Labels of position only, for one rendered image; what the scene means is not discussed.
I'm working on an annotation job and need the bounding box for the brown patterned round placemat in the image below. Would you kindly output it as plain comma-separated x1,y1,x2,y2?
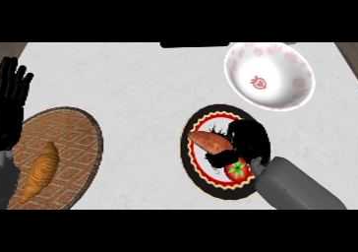
7,105,106,211

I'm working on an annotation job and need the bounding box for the white bowl with pink print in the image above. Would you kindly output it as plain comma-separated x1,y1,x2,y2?
224,42,317,112

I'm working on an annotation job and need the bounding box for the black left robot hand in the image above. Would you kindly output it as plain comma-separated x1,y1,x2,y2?
0,56,36,152

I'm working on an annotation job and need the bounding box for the black rimmed patterned plate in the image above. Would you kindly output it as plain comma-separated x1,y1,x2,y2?
179,103,274,201

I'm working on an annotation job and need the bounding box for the orange sweet potato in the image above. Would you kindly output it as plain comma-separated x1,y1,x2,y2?
187,130,236,156

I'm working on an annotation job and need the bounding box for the golden brown croissant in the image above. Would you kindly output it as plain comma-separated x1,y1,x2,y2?
19,141,61,205

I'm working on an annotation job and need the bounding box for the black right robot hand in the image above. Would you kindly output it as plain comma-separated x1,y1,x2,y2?
205,119,272,169

